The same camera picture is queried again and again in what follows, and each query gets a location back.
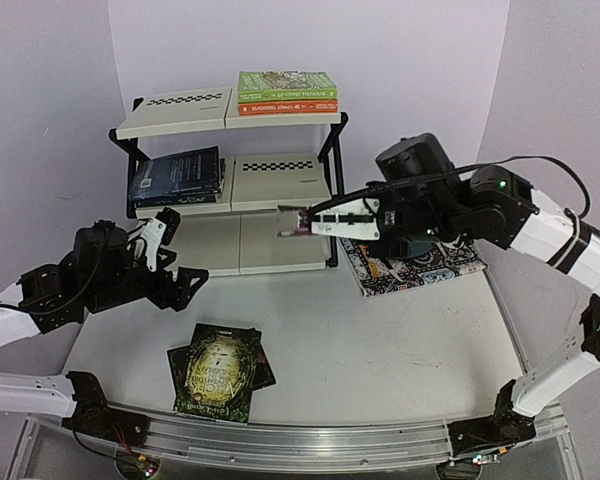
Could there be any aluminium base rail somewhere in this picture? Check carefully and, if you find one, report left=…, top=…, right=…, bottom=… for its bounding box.
left=5, top=402, right=583, bottom=479

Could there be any green 65-Storey Treehouse book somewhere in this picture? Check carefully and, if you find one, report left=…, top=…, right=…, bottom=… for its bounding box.
left=237, top=71, right=338, bottom=103

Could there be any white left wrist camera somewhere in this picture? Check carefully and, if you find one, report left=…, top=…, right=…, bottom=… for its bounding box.
left=139, top=207, right=181, bottom=272

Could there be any dark red black book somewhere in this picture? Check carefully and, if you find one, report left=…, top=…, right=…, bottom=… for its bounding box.
left=167, top=346, right=276, bottom=391

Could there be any black Moon and Sixpence book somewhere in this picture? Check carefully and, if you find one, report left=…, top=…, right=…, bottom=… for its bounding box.
left=199, top=158, right=226, bottom=195

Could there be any green Alice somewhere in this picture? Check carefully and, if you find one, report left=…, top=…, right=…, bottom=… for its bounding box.
left=168, top=323, right=261, bottom=424

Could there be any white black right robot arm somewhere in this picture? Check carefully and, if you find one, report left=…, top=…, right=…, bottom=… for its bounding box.
left=376, top=133, right=600, bottom=457

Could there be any patterned fabric placemat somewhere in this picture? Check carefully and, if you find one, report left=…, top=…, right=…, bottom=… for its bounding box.
left=340, top=238, right=487, bottom=297

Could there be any orange 78-Storey Treehouse book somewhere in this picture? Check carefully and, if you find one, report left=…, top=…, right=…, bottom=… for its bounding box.
left=238, top=100, right=339, bottom=116

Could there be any purple 117-Storey Treehouse book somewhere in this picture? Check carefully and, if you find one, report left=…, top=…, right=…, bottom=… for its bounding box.
left=276, top=205, right=312, bottom=238

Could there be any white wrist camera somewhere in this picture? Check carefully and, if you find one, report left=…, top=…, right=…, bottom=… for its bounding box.
left=139, top=207, right=181, bottom=272
left=308, top=199, right=380, bottom=241

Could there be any beige three-tier shelf rack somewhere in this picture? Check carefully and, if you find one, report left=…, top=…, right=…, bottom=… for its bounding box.
left=109, top=87, right=348, bottom=277

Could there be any teal plate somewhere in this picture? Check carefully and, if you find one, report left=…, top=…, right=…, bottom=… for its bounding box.
left=379, top=240, right=434, bottom=260

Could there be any dark blue Nineteen Eighty-Four book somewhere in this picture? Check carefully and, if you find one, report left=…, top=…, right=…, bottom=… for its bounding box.
left=128, top=146, right=220, bottom=201

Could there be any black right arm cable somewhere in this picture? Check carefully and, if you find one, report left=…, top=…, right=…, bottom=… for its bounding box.
left=309, top=155, right=592, bottom=221

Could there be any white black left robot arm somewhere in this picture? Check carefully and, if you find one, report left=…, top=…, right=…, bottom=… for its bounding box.
left=0, top=219, right=209, bottom=437

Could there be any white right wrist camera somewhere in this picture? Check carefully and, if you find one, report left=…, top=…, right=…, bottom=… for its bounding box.
left=308, top=199, right=380, bottom=241

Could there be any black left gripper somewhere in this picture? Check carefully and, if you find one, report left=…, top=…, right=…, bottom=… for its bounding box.
left=89, top=248, right=211, bottom=316

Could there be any floral Little Women book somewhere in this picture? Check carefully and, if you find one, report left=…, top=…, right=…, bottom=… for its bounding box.
left=132, top=194, right=221, bottom=208

